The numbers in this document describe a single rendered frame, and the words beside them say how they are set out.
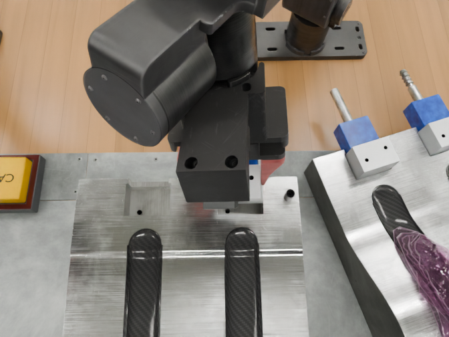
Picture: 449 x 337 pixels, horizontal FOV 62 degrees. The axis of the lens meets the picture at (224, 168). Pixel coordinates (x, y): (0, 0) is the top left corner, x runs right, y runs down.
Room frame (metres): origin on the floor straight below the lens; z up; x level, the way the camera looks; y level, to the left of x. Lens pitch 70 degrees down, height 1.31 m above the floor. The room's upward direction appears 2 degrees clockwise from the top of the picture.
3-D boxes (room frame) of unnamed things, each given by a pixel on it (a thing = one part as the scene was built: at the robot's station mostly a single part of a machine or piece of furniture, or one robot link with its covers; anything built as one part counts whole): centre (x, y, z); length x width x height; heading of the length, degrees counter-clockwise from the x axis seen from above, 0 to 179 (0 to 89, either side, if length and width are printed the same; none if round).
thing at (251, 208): (0.12, -0.02, 0.87); 0.05 x 0.05 x 0.04; 3
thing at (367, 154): (0.23, -0.17, 0.86); 0.13 x 0.05 x 0.05; 20
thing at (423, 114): (0.26, -0.27, 0.86); 0.13 x 0.05 x 0.05; 20
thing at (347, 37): (0.41, -0.12, 0.84); 0.20 x 0.07 x 0.08; 94
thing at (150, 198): (0.11, 0.09, 0.87); 0.05 x 0.05 x 0.04; 3
